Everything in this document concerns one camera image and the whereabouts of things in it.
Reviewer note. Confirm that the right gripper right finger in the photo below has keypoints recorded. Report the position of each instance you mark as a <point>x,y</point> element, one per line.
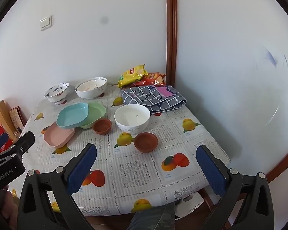
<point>214,170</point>

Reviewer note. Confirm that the green square plastic plate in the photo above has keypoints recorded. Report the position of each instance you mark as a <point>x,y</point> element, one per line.
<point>96,111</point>

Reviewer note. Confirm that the brown patterned book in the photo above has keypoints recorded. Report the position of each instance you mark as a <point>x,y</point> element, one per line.
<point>17,119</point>

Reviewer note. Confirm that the yellow chips bag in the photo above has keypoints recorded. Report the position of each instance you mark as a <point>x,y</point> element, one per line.
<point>132,75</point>

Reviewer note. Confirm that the white wall light switch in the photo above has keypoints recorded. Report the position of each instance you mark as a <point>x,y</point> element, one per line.
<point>46,23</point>

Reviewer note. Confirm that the brown wooden door frame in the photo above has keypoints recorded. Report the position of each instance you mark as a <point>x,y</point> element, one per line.
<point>171,42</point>

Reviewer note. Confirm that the white stool under table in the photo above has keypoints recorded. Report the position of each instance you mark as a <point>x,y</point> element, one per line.
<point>188,205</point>

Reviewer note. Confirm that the red chips bag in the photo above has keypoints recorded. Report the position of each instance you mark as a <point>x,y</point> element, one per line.
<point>155,79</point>

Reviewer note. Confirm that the brown clay bowl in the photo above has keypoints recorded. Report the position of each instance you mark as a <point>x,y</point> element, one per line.
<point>146,142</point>
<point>102,126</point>

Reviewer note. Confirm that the large white ceramic bowl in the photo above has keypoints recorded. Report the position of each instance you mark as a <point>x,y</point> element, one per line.
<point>91,94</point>

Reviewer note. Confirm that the lemon print inner bowl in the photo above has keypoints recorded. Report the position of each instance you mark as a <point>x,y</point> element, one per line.
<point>91,85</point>

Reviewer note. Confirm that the blue square plastic plate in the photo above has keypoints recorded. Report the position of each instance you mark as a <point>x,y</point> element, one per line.
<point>73,116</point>

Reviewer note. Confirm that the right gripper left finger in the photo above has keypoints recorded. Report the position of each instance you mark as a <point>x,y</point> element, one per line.
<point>78,168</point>

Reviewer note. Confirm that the person's left hand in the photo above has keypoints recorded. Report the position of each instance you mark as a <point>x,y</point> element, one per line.
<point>9,208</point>

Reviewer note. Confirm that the blue white patterned bowl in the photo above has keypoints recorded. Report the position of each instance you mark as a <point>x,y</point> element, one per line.
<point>57,94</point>

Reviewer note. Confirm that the fruit print tablecloth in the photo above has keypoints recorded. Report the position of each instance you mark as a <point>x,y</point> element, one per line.
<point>124,179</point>

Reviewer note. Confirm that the pink square plastic plate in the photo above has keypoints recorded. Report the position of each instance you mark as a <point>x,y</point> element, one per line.
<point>57,137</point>

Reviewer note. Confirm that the grey checked folded cloth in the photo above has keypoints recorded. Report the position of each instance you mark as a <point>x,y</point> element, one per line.
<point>157,99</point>

